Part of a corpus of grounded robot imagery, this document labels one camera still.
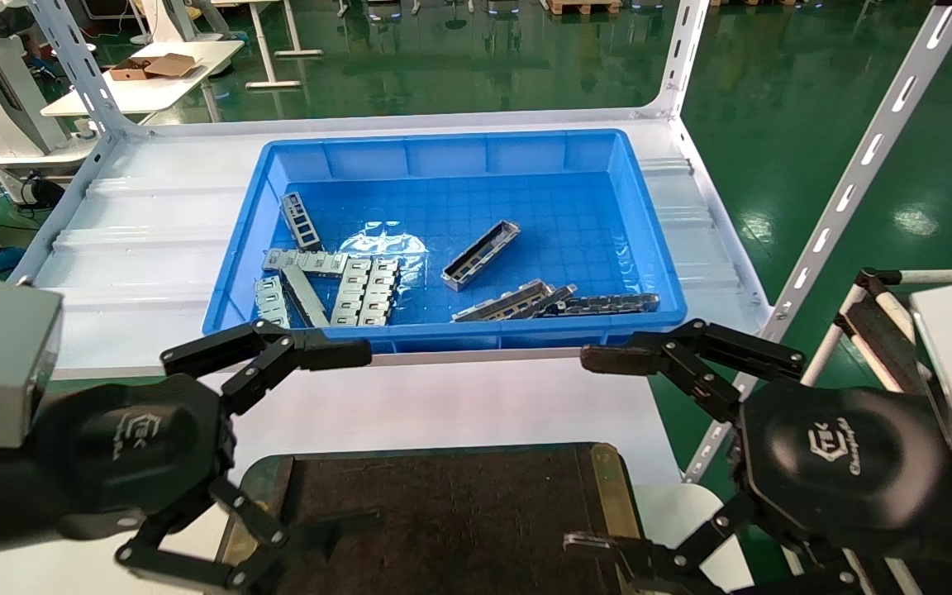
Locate short silver metal part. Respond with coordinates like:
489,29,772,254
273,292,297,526
254,276,291,329

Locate wooden pallet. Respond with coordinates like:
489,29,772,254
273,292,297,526
546,0,621,16

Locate long dark metal part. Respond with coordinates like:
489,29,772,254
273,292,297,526
542,293,661,318

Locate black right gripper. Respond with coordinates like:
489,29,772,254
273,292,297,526
563,384,952,595

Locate dark slotted metal part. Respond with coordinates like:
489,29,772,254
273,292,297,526
280,192,323,252

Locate white metal shelf rack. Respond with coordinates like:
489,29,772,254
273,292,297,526
5,0,952,484

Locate white work table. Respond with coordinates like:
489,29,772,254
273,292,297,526
40,40,245,118

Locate silver slotted metal part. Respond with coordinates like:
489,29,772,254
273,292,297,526
261,248,350,278

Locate black flat container tray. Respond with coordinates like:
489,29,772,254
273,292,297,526
216,442,650,595

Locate dark metal channel part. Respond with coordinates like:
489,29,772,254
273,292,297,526
517,283,578,319

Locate white table with legs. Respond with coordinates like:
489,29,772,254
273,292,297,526
212,0,324,90

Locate black cable bundle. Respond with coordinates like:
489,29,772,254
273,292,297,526
20,169,65,209

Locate blue plastic bin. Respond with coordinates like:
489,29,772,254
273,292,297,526
202,128,688,356

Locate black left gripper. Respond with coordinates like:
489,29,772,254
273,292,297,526
0,319,373,593

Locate brown cardboard box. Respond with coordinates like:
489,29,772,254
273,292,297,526
109,53,200,82

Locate clear plastic bag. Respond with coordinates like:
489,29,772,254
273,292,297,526
336,221,429,286

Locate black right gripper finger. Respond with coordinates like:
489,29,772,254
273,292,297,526
581,319,807,424

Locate white tube cart frame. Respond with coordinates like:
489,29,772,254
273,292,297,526
782,266,952,595

